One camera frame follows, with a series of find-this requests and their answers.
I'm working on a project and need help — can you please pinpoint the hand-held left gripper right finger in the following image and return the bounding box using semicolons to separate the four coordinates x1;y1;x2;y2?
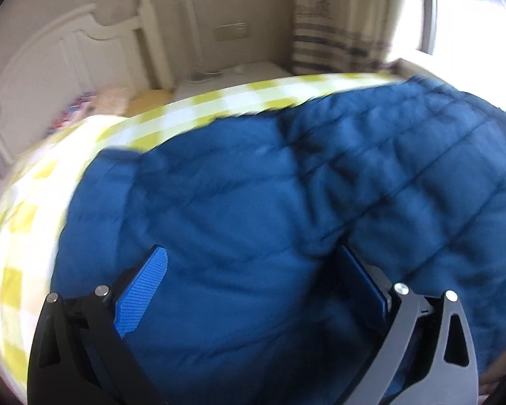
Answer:
337;245;478;405

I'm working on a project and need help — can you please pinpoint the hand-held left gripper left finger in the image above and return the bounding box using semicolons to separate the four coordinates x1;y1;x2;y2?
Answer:
27;245;168;405

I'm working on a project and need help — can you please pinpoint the blue quilted jacket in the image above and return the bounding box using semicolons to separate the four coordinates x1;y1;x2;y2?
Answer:
51;75;506;405

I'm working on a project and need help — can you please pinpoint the yellow white checkered blanket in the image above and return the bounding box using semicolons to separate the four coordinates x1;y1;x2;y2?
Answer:
0;71;405;397

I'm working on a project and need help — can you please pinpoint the colourful patterned pillow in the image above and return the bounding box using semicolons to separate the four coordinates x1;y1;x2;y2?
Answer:
53;93;95;129

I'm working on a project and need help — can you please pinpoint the beige pillow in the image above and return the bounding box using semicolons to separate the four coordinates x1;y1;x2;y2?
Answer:
93;88;129;115

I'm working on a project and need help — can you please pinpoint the white nightstand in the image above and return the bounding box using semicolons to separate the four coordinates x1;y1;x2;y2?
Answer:
175;61;293;104

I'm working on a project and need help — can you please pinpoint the white wooden headboard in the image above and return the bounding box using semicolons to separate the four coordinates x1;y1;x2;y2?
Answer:
0;0;173;165

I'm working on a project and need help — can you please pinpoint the beige striped curtain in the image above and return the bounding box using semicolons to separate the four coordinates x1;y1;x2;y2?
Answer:
293;0;424;74

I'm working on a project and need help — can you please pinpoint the window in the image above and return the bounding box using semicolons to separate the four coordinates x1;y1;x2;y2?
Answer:
422;0;506;68

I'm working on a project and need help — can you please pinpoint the white cable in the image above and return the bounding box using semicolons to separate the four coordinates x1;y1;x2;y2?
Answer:
190;66;245;83

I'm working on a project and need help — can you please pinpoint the white wall conduit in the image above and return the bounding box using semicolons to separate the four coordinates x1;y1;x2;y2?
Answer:
185;0;207;81

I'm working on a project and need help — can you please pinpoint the beige wall socket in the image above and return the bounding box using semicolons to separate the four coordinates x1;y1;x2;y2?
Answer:
213;22;249;42

